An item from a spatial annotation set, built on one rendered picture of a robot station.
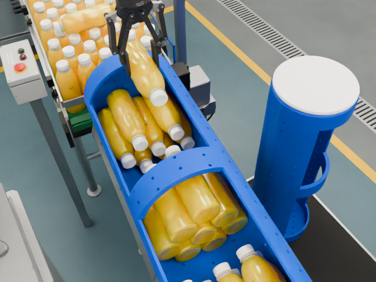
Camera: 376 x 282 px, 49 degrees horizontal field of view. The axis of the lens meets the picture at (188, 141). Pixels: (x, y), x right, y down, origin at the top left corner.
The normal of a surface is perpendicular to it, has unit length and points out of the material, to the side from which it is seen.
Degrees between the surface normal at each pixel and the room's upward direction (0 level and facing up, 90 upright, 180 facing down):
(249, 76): 0
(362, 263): 0
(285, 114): 90
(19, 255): 0
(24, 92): 90
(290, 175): 90
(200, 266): 10
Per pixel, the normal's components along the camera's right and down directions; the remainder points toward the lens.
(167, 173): -0.32, -0.50
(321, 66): -0.02, -0.64
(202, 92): 0.41, 0.70
